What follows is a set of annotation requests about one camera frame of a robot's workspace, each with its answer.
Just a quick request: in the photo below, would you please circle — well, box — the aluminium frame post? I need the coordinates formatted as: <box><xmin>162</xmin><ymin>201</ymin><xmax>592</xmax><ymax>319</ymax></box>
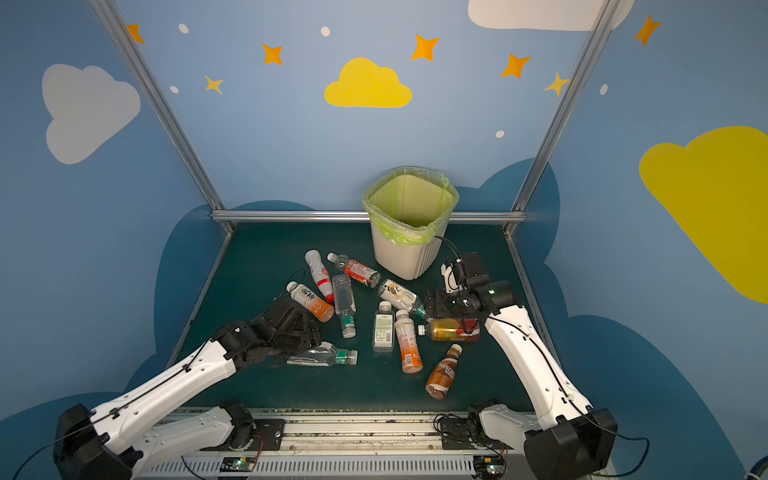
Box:
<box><xmin>504</xmin><ymin>0</ymin><xmax>624</xmax><ymax>240</ymax></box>
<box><xmin>89</xmin><ymin>0</ymin><xmax>225</xmax><ymax>214</ymax></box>

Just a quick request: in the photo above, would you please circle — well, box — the left controller board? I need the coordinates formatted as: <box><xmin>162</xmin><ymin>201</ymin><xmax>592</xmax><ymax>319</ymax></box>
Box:
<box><xmin>219</xmin><ymin>457</ymin><xmax>258</xmax><ymax>474</ymax></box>

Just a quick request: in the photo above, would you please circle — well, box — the white label green cap bottle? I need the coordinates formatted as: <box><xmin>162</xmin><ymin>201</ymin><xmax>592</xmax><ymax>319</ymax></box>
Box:
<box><xmin>378</xmin><ymin>279</ymin><xmax>427</xmax><ymax>319</ymax></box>

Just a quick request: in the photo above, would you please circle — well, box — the white waste bin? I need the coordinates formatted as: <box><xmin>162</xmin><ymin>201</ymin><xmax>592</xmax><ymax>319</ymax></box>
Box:
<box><xmin>370</xmin><ymin>215</ymin><xmax>448</xmax><ymax>280</ymax></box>

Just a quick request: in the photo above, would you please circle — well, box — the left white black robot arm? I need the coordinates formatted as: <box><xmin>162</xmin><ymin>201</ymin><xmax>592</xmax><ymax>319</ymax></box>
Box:
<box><xmin>53</xmin><ymin>297</ymin><xmax>321</xmax><ymax>479</ymax></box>

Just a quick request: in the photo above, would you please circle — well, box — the yellow red tea bottle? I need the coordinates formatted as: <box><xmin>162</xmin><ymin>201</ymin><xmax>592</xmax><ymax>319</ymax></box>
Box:
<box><xmin>417</xmin><ymin>318</ymin><xmax>481</xmax><ymax>342</ymax></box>

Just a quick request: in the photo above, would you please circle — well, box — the clear bottle green white label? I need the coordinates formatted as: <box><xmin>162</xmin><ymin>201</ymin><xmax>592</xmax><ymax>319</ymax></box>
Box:
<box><xmin>372</xmin><ymin>300</ymin><xmax>395</xmax><ymax>353</ymax></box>

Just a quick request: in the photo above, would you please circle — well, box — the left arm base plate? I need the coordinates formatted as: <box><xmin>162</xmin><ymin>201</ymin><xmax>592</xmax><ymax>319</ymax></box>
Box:
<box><xmin>203</xmin><ymin>418</ymin><xmax>286</xmax><ymax>452</ymax></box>

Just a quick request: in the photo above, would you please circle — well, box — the left aluminium frame post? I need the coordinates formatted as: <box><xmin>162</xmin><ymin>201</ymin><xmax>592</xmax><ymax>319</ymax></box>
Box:
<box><xmin>89</xmin><ymin>0</ymin><xmax>225</xmax><ymax>214</ymax></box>

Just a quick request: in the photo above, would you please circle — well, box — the white bottle red cap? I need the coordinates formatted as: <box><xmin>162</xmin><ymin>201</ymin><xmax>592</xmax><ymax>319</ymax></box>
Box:
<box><xmin>304</xmin><ymin>249</ymin><xmax>335</xmax><ymax>304</ymax></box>

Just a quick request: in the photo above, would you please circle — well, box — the horizontal aluminium frame bar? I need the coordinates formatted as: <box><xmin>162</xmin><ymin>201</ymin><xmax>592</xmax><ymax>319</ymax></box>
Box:
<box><xmin>211</xmin><ymin>210</ymin><xmax>526</xmax><ymax>224</ymax></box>

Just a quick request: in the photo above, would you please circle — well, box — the clear bottle red label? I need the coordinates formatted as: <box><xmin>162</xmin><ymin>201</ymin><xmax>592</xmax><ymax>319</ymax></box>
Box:
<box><xmin>327</xmin><ymin>252</ymin><xmax>381</xmax><ymax>288</ymax></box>

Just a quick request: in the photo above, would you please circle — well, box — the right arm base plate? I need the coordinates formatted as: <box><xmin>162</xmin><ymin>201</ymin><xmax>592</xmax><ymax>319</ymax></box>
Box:
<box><xmin>432</xmin><ymin>413</ymin><xmax>508</xmax><ymax>451</ymax></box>

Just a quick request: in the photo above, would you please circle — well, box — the right aluminium frame post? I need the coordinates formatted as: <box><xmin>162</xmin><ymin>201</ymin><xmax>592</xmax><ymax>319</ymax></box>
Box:
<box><xmin>504</xmin><ymin>0</ymin><xmax>624</xmax><ymax>240</ymax></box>

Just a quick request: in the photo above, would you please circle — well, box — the right controller board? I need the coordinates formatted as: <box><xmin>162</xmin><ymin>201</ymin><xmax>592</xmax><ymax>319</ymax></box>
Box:
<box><xmin>472</xmin><ymin>456</ymin><xmax>507</xmax><ymax>478</ymax></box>

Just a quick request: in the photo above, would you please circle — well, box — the green plastic bin liner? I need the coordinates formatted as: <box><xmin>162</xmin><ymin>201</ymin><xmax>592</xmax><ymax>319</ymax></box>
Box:
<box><xmin>362</xmin><ymin>166</ymin><xmax>460</xmax><ymax>246</ymax></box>

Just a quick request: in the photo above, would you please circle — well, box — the white orange gradient bottle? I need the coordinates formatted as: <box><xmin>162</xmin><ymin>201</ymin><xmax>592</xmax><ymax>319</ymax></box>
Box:
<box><xmin>394</xmin><ymin>310</ymin><xmax>423</xmax><ymax>374</ymax></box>

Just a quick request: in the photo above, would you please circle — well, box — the brown coffee bottle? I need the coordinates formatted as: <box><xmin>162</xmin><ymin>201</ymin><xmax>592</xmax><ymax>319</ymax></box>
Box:
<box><xmin>425</xmin><ymin>344</ymin><xmax>463</xmax><ymax>400</ymax></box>

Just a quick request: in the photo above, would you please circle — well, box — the controller board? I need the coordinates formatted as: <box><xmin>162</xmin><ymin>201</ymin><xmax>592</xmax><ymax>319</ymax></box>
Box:
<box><xmin>472</xmin><ymin>456</ymin><xmax>507</xmax><ymax>478</ymax></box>
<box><xmin>219</xmin><ymin>457</ymin><xmax>258</xmax><ymax>474</ymax></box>

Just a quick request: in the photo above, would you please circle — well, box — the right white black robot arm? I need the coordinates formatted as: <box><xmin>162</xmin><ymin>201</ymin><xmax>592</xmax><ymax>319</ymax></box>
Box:
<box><xmin>425</xmin><ymin>281</ymin><xmax>618</xmax><ymax>479</ymax></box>

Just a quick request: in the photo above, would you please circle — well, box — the crushed clear bottle green cap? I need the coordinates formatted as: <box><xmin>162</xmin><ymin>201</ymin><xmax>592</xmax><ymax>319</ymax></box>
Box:
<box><xmin>286</xmin><ymin>341</ymin><xmax>358</xmax><ymax>367</ymax></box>

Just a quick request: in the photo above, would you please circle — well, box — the white orange label bottle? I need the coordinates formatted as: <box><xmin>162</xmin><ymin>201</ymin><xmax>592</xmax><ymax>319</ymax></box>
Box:
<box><xmin>286</xmin><ymin>281</ymin><xmax>335</xmax><ymax>323</ymax></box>

